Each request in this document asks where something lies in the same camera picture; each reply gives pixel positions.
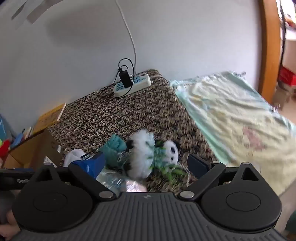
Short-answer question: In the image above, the white fluffy plush ball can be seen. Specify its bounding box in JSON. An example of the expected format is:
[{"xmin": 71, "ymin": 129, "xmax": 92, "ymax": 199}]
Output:
[{"xmin": 62, "ymin": 149, "xmax": 86, "ymax": 168}]

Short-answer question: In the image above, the light green blanket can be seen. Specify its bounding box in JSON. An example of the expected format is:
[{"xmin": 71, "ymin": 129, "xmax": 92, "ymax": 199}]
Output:
[{"xmin": 170, "ymin": 71, "xmax": 296, "ymax": 197}]

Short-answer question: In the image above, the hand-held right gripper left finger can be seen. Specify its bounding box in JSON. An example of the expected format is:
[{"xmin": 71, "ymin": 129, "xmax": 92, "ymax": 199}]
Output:
[{"xmin": 30, "ymin": 152, "xmax": 117, "ymax": 202}]

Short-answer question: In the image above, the red plush toy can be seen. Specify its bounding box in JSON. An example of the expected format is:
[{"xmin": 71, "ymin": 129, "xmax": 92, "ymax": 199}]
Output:
[{"xmin": 0, "ymin": 140, "xmax": 11, "ymax": 157}]

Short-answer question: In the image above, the white power strip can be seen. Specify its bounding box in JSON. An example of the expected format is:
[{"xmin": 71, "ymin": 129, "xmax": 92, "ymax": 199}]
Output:
[{"xmin": 113, "ymin": 73, "xmax": 152, "ymax": 98}]

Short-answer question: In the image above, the wooden door frame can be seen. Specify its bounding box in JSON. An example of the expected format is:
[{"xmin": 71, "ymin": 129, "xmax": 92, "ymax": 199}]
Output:
[{"xmin": 257, "ymin": 0, "xmax": 283, "ymax": 103}]

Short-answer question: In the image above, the brown cardboard box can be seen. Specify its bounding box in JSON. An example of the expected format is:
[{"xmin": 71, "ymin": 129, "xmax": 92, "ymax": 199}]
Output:
[{"xmin": 2, "ymin": 128, "xmax": 63, "ymax": 170}]

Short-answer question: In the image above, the blue book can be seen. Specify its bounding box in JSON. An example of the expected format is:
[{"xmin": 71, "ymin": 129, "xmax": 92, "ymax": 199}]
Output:
[{"xmin": 10, "ymin": 133, "xmax": 25, "ymax": 149}]

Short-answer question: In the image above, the clear plastic bag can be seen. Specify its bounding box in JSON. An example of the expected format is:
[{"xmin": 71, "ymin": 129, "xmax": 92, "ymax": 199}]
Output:
[{"xmin": 95, "ymin": 167, "xmax": 148, "ymax": 193}]

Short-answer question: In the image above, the brown patterned blanket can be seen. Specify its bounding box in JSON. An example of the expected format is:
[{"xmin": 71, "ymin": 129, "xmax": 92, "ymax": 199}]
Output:
[{"xmin": 47, "ymin": 68, "xmax": 220, "ymax": 193}]

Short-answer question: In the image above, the person's left hand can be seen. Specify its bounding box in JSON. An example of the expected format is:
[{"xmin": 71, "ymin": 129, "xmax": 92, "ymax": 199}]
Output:
[{"xmin": 0, "ymin": 210, "xmax": 22, "ymax": 241}]

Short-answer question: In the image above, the white wall cable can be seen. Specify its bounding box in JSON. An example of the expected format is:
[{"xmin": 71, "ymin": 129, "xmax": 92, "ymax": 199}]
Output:
[{"xmin": 115, "ymin": 0, "xmax": 137, "ymax": 75}]

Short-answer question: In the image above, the black charger cable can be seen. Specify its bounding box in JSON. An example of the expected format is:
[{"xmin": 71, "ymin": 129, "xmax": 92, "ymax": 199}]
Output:
[{"xmin": 112, "ymin": 58, "xmax": 135, "ymax": 99}]

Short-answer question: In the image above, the yellow book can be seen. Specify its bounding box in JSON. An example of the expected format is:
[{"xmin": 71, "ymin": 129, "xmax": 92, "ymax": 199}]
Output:
[{"xmin": 32, "ymin": 103, "xmax": 67, "ymax": 135}]

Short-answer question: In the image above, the panda plush toy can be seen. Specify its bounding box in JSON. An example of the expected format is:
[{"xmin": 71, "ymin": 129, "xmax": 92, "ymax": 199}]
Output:
[{"xmin": 126, "ymin": 129, "xmax": 188, "ymax": 184}]

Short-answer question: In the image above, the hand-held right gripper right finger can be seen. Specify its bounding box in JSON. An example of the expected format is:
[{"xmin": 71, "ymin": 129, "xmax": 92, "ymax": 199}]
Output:
[{"xmin": 178, "ymin": 154, "xmax": 263, "ymax": 201}]

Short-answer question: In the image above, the red box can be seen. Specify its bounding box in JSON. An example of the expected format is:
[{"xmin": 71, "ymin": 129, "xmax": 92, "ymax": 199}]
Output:
[{"xmin": 278, "ymin": 65, "xmax": 296, "ymax": 86}]

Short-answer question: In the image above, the black charger plug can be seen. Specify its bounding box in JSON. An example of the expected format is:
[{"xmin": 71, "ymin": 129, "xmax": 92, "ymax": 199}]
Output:
[{"xmin": 119, "ymin": 69, "xmax": 133, "ymax": 89}]

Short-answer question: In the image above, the teal knitted cloth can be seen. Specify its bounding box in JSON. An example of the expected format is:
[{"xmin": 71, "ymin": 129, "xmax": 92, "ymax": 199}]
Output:
[{"xmin": 101, "ymin": 134, "xmax": 128, "ymax": 168}]

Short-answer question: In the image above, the small cardboard box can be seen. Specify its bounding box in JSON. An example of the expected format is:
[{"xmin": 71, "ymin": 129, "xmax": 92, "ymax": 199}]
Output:
[{"xmin": 273, "ymin": 85, "xmax": 291, "ymax": 105}]

